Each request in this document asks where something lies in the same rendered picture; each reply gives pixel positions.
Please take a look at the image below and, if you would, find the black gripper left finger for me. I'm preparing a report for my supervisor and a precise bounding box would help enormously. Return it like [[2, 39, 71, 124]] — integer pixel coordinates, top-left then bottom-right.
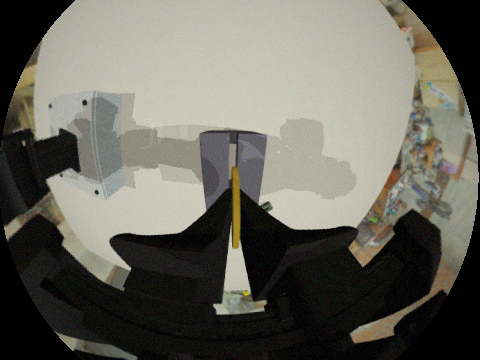
[[109, 189, 232, 304]]

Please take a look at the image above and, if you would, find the gold round coin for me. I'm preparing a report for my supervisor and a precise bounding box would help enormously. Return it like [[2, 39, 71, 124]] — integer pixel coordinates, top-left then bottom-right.
[[231, 167, 240, 249]]

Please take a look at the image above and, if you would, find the dark green flat bar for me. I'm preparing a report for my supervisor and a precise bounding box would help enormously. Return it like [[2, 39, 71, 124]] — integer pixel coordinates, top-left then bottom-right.
[[260, 201, 273, 212]]

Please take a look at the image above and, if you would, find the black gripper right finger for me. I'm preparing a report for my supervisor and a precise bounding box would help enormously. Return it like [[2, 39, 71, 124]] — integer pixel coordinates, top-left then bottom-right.
[[240, 189, 359, 301]]

